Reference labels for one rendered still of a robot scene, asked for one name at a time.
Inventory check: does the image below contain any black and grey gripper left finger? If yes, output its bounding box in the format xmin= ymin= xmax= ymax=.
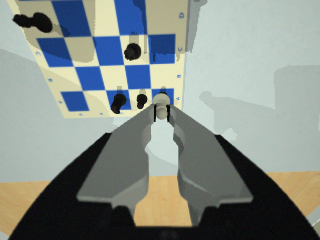
xmin=8 ymin=104 xmax=157 ymax=240

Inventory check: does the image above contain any white pawn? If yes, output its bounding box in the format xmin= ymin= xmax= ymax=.
xmin=152 ymin=93 xmax=170 ymax=120

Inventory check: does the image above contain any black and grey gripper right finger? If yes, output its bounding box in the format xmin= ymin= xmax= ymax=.
xmin=166 ymin=104 xmax=320 ymax=240

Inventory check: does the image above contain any blue and cream chessboard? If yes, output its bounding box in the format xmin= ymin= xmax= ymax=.
xmin=7 ymin=0 xmax=188 ymax=118

